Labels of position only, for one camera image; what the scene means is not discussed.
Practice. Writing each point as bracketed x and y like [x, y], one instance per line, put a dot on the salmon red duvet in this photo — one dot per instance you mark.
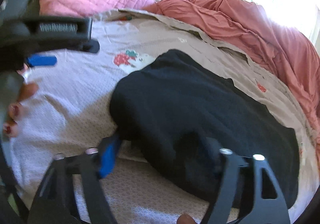
[284, 52]

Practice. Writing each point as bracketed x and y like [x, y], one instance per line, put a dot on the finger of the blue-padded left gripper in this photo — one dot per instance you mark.
[41, 61]

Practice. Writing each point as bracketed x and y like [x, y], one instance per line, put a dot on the left hand with red nails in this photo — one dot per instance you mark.
[15, 109]

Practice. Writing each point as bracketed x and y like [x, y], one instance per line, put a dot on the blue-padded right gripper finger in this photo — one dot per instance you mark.
[108, 150]

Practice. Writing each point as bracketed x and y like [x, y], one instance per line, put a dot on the beige strawberry print bed sheet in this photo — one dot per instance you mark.
[69, 112]

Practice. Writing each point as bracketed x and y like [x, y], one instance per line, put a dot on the right hand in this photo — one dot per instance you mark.
[185, 219]

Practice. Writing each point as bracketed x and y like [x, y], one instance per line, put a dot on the black garment with orange cuffs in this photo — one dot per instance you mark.
[180, 115]

